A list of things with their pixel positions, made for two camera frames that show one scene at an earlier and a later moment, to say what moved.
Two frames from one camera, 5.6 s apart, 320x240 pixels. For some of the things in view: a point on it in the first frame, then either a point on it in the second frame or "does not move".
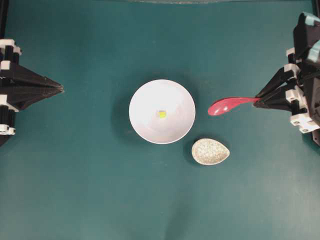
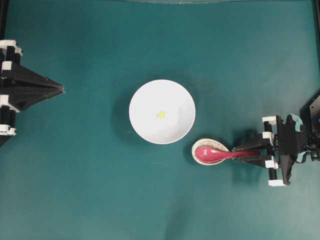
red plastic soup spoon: x=222 y=105 -> x=212 y=155
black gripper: x=306 y=39 -> x=292 y=143
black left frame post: x=4 y=18 does not move
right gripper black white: x=301 y=99 -> x=266 y=161
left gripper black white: x=27 y=86 does not move
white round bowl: x=162 y=95 does not move
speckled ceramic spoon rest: x=208 y=151 does not move
